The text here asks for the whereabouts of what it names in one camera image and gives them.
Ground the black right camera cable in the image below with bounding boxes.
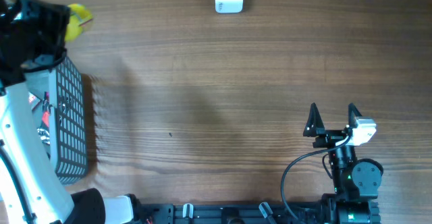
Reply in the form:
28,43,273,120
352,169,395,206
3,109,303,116
280,134,354,215

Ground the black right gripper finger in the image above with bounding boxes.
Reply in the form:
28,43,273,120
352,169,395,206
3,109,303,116
348,103,362,128
303,103,325,137

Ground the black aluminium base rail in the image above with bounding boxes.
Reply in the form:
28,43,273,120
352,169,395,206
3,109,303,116
140,200,381,224

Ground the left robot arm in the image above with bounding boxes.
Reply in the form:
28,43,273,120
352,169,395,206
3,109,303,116
1,0,139,223

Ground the grey plastic shopping basket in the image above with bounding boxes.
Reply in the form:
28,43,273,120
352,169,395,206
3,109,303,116
26,57,88,186

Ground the red silver foil packet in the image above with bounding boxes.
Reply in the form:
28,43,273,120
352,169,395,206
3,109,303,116
37,127,51,146

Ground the yellow cylindrical container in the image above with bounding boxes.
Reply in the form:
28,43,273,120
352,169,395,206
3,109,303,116
65,3,94,42

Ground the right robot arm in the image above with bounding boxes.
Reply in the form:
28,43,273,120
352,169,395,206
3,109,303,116
303,103,383,224

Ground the red snack box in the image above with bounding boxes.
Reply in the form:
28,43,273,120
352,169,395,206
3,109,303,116
28,92,41,110

